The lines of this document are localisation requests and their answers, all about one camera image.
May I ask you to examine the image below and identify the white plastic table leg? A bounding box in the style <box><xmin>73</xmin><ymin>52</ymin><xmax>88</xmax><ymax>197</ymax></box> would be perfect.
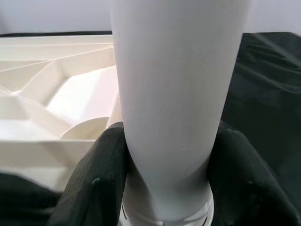
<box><xmin>110</xmin><ymin>0</ymin><xmax>250</xmax><ymax>226</ymax></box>

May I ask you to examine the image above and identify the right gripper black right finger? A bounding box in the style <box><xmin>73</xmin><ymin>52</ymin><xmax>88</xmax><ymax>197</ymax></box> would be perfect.
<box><xmin>206</xmin><ymin>120</ymin><xmax>301</xmax><ymax>226</ymax></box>

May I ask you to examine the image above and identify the black table cloth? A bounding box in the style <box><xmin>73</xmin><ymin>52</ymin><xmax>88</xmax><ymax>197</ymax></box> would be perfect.
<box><xmin>0</xmin><ymin>30</ymin><xmax>301</xmax><ymax>226</ymax></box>

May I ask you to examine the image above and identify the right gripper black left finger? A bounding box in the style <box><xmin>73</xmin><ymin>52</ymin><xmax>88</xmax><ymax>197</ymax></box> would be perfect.
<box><xmin>48</xmin><ymin>121</ymin><xmax>129</xmax><ymax>226</ymax></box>

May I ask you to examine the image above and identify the white plastic table top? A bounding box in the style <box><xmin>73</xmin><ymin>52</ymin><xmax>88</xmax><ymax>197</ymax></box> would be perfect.
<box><xmin>0</xmin><ymin>34</ymin><xmax>125</xmax><ymax>196</ymax></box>

